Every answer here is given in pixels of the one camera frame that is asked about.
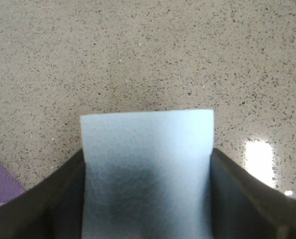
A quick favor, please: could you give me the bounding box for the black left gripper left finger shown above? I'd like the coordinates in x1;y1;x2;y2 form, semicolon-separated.
0;150;85;239

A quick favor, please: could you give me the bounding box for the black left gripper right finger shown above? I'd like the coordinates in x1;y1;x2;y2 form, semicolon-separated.
210;148;296;239

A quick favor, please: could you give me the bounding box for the purple foam cube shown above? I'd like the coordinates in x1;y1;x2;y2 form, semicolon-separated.
0;164;25;206

